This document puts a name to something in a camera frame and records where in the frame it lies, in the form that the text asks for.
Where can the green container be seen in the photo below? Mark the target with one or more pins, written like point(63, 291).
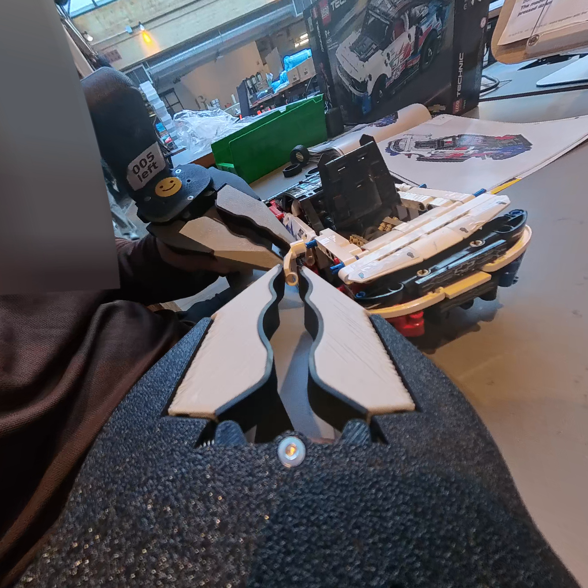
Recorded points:
point(266, 142)

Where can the person's torso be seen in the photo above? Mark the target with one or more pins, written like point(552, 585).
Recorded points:
point(69, 367)

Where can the black toy box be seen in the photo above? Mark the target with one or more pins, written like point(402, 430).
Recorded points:
point(390, 59)

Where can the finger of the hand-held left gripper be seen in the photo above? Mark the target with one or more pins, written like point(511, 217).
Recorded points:
point(248, 206)
point(229, 248)

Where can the black toy tyre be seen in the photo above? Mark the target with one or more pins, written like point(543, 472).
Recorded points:
point(291, 172)
point(301, 155)

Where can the printed instruction sheet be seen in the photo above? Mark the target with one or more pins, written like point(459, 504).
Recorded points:
point(542, 23)

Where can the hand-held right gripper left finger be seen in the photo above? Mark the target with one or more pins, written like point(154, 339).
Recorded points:
point(225, 363)

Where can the toy brick race car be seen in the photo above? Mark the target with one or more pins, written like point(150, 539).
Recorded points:
point(436, 239)

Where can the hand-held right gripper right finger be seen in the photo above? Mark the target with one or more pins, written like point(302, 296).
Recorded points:
point(358, 363)

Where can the thin pale curved brick piece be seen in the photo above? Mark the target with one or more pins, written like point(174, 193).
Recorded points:
point(289, 262)

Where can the person's left forearm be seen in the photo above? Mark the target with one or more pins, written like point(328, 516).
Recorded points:
point(151, 271)

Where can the yellow paper leaflet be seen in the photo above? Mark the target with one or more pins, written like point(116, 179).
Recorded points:
point(505, 185)

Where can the tan wooden board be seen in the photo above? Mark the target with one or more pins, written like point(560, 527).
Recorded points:
point(500, 50)

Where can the clear plastic wrap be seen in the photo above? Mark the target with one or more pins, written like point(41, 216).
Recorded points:
point(202, 128)

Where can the open instruction booklet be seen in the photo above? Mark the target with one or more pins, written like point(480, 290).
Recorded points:
point(482, 147)

